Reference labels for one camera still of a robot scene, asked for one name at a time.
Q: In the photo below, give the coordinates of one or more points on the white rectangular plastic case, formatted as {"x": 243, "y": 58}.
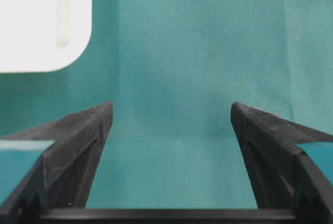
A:
{"x": 43, "y": 35}

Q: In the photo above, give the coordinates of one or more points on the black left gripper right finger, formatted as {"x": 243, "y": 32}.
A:
{"x": 281, "y": 173}

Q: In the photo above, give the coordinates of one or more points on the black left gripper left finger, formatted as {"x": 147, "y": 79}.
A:
{"x": 53, "y": 165}

